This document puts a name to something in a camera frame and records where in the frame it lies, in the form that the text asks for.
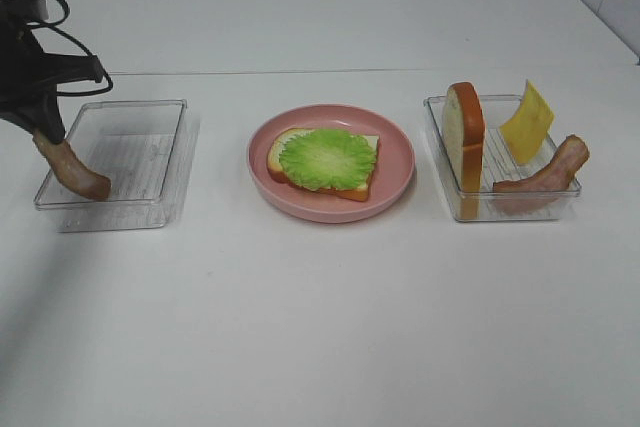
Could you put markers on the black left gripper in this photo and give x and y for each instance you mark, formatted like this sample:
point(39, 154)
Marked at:
point(27, 69)

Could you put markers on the brown bacon strip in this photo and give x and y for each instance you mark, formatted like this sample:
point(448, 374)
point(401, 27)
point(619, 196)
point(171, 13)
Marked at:
point(70, 171)

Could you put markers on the green lettuce leaf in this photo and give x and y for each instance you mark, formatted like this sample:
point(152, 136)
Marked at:
point(327, 159)

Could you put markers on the white bread slice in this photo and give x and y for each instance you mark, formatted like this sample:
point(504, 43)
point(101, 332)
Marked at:
point(277, 152)

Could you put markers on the pink bacon strip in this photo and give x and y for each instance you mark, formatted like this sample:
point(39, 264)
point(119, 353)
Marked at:
point(542, 188)

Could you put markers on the clear plastic left tray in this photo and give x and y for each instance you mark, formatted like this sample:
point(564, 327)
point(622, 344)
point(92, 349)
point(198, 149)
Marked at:
point(145, 148)

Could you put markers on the clear plastic tray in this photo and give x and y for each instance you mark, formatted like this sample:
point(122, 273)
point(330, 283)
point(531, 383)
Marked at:
point(497, 165)
point(145, 148)

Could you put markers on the pink round plate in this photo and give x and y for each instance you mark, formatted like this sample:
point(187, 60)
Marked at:
point(392, 175)

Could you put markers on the upright bread slice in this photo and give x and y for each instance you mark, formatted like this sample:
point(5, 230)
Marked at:
point(463, 132)

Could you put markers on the clear plastic right tray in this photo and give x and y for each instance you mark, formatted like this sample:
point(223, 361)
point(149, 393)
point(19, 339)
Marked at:
point(497, 165)

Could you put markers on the yellow cheese slice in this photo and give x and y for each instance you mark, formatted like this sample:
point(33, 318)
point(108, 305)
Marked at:
point(525, 131)

